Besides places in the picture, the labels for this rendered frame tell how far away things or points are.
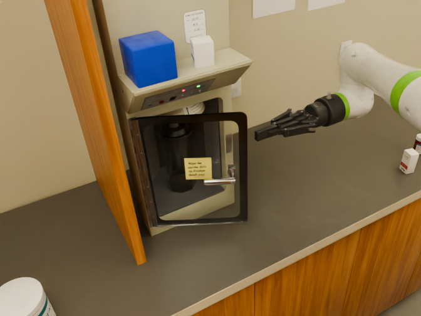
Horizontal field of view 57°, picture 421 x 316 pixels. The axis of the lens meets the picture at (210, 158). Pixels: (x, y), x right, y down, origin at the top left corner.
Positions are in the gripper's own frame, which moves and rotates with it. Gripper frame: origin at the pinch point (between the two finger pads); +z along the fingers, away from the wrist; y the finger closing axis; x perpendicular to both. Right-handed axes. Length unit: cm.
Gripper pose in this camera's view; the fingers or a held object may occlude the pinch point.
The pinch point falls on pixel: (265, 132)
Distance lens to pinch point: 115.2
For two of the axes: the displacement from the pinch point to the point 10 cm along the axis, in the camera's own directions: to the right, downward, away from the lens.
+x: 0.6, 8.1, 5.8
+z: -8.8, 3.2, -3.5
